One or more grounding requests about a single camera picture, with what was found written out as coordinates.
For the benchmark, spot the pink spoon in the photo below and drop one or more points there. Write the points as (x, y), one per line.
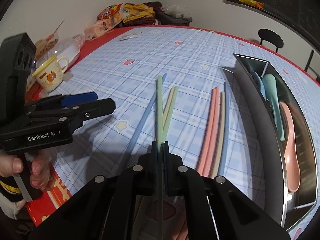
(290, 150)

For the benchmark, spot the metal utensil tray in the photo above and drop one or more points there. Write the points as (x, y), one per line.
(252, 130)

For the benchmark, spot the cream mug yellow rim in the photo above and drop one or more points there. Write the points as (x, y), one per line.
(48, 76)

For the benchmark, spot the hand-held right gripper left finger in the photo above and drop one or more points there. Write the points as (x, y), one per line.
(155, 155)

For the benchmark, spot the green spoon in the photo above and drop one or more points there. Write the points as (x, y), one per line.
(271, 92)

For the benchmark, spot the small clear plastic piece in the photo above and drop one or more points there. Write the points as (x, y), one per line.
(67, 77)

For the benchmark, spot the clear plastic bag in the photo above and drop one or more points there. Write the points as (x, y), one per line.
(176, 10)

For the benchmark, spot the blue spoon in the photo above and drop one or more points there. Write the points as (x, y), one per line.
(256, 78)

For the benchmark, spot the black round chair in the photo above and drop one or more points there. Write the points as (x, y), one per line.
(271, 38)

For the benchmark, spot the red tablecloth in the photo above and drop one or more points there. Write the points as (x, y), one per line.
(40, 212)

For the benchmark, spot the orange snack bag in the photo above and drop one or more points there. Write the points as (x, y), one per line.
(108, 11)

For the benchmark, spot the black window sill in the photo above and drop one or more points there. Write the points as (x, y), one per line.
(275, 13)

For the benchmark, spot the blue chopstick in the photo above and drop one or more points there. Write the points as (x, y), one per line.
(143, 122)

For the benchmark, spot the yellow clothes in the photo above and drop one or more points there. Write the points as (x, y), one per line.
(137, 11)

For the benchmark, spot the blue checked table mat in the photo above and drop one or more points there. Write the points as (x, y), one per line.
(190, 62)

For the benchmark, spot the person's left hand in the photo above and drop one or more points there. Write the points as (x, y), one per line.
(40, 172)

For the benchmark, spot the dark window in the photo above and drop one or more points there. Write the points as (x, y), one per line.
(287, 2)

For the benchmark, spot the black metal rack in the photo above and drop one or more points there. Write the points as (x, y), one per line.
(310, 60)

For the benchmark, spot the dark red clothes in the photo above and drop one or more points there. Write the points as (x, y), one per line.
(140, 23)

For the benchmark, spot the beige chopstick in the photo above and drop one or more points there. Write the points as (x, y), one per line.
(168, 105)
(219, 135)

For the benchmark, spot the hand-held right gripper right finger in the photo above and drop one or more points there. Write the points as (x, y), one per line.
(166, 155)

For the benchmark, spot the peach snack packet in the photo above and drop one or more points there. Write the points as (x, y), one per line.
(102, 27)

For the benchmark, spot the yellow snack packet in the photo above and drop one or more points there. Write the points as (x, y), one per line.
(250, 1)

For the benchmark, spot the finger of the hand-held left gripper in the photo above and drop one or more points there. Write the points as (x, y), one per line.
(80, 98)
(100, 108)

